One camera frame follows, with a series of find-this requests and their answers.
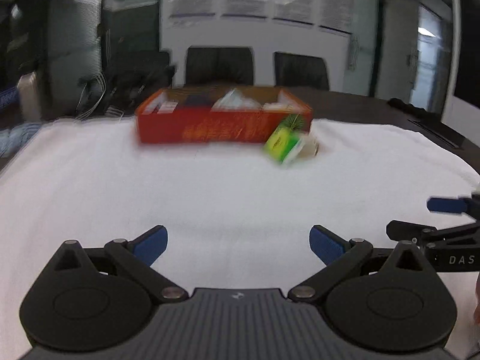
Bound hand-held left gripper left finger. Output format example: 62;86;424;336
47;225;189;303

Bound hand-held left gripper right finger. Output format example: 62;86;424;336
287;224;432;304

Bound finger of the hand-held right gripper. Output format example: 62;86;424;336
427;194;480;220
386;220;480;249

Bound orange cardboard box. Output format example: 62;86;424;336
134;86;314;146

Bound person's right hand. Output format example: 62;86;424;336
473;272;480;324

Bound white towel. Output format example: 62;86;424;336
0;116;480;360

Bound small clear container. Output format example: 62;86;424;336
303;136;320;157

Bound green tissue packet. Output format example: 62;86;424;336
263;125;307;166

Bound black equipment pile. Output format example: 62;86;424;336
76;65;177;119

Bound light blue cloth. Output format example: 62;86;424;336
0;123;41;159

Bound black office chair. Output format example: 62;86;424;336
273;51;331;91
124;50;176;91
185;46;255;85

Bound dark glass cabinet door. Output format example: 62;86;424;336
100;0;163;68

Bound white cable loop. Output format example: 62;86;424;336
75;74;107;120

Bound glass door with frame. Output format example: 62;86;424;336
376;0;457;114

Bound hanging white cords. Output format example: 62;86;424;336
348;33;358;73

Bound blue wall sign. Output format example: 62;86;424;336
0;85;18;110

